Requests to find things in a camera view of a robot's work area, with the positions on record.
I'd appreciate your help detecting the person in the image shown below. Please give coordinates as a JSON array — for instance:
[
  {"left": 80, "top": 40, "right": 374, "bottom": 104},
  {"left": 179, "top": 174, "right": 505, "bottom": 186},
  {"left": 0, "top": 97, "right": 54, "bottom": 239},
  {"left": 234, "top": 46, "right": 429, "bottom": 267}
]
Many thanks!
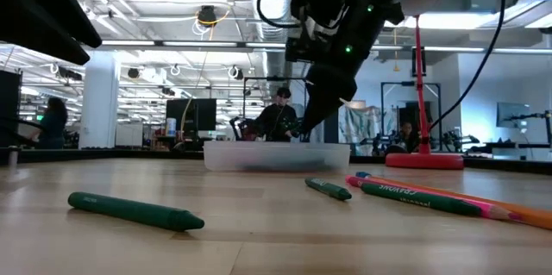
[
  {"left": 397, "top": 122, "right": 423, "bottom": 154},
  {"left": 36, "top": 97, "right": 69, "bottom": 150},
  {"left": 254, "top": 86, "right": 302, "bottom": 142}
]

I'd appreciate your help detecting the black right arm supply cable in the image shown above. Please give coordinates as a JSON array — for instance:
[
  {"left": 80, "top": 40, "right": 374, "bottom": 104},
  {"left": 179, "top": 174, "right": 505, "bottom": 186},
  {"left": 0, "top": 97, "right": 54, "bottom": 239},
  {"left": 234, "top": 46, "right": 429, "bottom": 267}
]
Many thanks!
[{"left": 430, "top": 0, "right": 506, "bottom": 132}]

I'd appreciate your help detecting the horizontal light bar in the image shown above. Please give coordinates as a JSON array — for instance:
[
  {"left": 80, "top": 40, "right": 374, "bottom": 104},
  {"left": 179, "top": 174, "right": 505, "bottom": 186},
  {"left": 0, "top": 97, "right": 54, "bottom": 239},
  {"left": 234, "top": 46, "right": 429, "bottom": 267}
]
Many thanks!
[{"left": 97, "top": 39, "right": 552, "bottom": 54}]

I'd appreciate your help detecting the wall screen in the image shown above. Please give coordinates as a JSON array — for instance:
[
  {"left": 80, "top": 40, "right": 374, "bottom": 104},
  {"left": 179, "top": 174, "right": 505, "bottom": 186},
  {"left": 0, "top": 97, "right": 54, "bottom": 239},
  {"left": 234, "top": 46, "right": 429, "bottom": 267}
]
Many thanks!
[{"left": 495, "top": 102, "right": 532, "bottom": 128}]

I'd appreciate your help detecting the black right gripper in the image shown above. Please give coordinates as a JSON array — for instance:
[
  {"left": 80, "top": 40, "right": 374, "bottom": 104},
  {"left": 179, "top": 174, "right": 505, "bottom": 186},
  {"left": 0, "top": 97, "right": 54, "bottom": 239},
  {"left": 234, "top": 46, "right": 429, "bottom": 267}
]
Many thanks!
[{"left": 284, "top": 1, "right": 388, "bottom": 136}]

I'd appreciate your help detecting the silver ventilation duct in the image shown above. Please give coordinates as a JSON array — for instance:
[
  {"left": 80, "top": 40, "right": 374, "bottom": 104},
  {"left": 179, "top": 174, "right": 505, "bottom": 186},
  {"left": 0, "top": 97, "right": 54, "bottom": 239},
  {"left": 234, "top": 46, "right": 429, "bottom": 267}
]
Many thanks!
[{"left": 246, "top": 0, "right": 303, "bottom": 78}]

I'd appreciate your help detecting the thick plain green crayon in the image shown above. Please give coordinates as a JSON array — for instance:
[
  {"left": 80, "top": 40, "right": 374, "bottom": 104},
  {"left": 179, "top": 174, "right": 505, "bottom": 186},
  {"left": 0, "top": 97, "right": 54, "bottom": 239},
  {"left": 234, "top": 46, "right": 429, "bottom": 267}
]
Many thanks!
[{"left": 67, "top": 191, "right": 205, "bottom": 232}]

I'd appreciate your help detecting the black ceiling cord reel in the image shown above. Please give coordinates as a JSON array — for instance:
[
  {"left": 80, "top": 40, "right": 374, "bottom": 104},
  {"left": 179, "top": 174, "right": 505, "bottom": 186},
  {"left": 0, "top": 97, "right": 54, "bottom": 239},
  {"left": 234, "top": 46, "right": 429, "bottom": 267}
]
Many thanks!
[{"left": 197, "top": 5, "right": 218, "bottom": 28}]

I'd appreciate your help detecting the green crayon white print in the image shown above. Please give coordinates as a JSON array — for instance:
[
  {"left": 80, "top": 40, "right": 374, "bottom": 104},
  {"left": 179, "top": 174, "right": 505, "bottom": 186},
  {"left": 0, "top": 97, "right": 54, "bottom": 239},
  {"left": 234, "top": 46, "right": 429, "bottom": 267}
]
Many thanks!
[{"left": 360, "top": 182, "right": 483, "bottom": 218}]

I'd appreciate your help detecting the yellow hanging cable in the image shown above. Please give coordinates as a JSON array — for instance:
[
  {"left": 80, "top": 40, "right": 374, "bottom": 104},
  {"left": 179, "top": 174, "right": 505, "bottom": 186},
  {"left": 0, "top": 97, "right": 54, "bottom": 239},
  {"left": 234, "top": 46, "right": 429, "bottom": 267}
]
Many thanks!
[{"left": 179, "top": 7, "right": 232, "bottom": 138}]

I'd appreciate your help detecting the clear pencil box pink lid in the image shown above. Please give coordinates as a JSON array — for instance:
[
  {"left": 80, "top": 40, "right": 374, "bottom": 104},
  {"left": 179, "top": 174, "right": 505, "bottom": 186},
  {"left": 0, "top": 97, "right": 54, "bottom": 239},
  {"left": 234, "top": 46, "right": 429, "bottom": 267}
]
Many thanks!
[{"left": 202, "top": 140, "right": 352, "bottom": 173}]

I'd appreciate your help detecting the black partition panel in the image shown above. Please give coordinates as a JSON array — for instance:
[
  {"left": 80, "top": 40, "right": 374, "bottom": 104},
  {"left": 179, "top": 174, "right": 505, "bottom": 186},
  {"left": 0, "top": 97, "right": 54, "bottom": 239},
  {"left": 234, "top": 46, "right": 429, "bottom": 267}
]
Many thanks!
[{"left": 0, "top": 70, "right": 22, "bottom": 149}]

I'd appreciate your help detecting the grey patterned tarp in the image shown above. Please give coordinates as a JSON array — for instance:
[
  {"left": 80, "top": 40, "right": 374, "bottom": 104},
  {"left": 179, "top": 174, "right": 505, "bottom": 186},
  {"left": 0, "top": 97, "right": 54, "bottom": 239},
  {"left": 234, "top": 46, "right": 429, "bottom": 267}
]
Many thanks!
[{"left": 338, "top": 106, "right": 385, "bottom": 155}]

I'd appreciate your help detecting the small dark green crayon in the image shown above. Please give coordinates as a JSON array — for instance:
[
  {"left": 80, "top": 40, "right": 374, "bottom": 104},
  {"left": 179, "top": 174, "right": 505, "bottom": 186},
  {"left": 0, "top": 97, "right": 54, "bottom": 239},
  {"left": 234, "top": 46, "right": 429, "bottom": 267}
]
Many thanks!
[{"left": 304, "top": 177, "right": 353, "bottom": 202}]

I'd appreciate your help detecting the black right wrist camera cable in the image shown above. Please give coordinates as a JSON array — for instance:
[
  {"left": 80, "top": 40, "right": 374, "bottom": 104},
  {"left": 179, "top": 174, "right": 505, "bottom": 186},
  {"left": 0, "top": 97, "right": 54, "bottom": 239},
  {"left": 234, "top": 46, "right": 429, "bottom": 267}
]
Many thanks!
[{"left": 256, "top": 0, "right": 303, "bottom": 29}]

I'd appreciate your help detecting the white building column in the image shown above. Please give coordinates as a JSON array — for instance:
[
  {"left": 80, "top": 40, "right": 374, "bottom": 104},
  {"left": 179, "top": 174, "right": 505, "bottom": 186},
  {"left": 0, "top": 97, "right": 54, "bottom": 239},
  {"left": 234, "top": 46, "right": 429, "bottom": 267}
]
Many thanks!
[{"left": 78, "top": 50, "right": 122, "bottom": 150}]

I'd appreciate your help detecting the silver metal post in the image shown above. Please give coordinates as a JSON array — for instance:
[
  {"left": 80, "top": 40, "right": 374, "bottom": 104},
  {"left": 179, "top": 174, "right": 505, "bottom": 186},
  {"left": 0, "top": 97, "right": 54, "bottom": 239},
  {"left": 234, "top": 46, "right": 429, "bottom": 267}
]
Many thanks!
[{"left": 7, "top": 145, "right": 21, "bottom": 169}]

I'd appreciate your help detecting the black cabinet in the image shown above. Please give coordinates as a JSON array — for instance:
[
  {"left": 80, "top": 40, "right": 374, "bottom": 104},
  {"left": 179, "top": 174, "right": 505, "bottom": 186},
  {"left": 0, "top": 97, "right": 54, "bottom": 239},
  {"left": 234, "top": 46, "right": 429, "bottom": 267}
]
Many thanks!
[{"left": 323, "top": 110, "right": 340, "bottom": 144}]

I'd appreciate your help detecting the black monitor screen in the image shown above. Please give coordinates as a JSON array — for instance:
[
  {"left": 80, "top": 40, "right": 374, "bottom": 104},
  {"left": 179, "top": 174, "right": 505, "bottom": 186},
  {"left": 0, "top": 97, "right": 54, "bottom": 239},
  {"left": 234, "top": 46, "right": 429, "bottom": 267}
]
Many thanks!
[{"left": 166, "top": 98, "right": 217, "bottom": 138}]

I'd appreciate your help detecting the white whiteboard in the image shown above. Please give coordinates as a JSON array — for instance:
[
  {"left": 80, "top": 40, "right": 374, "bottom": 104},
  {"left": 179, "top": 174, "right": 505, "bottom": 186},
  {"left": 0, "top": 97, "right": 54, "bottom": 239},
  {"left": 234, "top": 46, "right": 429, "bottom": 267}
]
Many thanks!
[{"left": 115, "top": 122, "right": 144, "bottom": 147}]

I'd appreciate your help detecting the red desk lamp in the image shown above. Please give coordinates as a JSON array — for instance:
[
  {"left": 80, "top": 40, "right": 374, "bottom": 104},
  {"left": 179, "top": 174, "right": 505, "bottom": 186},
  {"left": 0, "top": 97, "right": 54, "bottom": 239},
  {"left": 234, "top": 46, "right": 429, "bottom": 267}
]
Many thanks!
[{"left": 385, "top": 0, "right": 465, "bottom": 171}]

